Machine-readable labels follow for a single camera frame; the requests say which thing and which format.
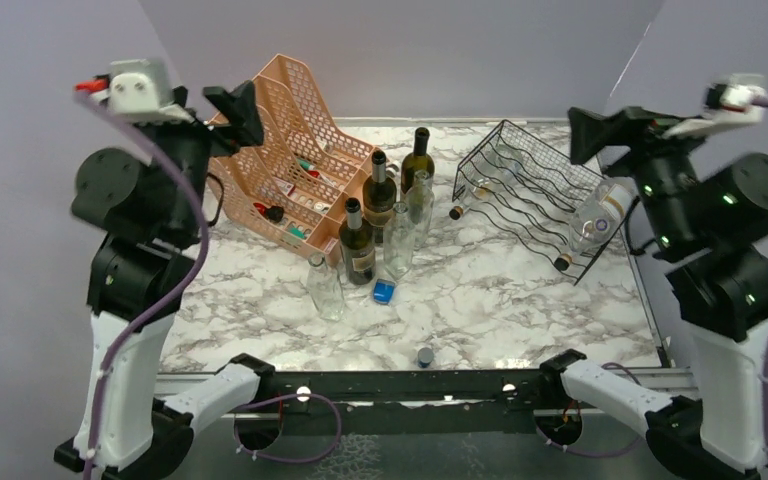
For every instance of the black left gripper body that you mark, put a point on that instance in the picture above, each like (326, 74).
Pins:
(198, 143)

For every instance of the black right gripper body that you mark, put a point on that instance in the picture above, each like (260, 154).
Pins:
(660, 164)

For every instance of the green wine bottle silver neck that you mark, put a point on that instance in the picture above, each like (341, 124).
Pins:
(379, 196)

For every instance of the green bottle brown Primitivo label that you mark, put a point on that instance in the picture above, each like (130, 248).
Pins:
(357, 241)

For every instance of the green bottle cream label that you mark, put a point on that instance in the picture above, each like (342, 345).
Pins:
(417, 160)

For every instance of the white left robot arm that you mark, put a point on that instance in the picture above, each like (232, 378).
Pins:
(157, 240)

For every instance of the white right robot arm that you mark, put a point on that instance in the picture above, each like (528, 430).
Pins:
(707, 229)

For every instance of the clear glass bottle blue seal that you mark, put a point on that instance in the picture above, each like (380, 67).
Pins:
(598, 217)

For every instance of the clear bottle with cork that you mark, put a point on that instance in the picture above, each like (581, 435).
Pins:
(492, 173)

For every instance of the peach plastic file organizer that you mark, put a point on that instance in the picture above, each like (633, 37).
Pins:
(307, 165)

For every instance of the red and black marker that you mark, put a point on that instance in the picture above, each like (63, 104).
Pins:
(274, 214)

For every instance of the blue square object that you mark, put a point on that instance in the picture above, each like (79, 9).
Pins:
(383, 291)

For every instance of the small blue grey cap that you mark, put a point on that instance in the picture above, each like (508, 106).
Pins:
(425, 357)

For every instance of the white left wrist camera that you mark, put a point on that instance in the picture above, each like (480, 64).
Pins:
(138, 91)

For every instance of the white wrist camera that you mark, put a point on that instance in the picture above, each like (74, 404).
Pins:
(138, 91)
(728, 105)

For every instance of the black wire wine rack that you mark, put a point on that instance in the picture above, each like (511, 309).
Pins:
(535, 213)

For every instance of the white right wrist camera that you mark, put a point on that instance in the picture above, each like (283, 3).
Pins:
(728, 105)

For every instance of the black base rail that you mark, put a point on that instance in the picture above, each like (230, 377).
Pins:
(405, 402)

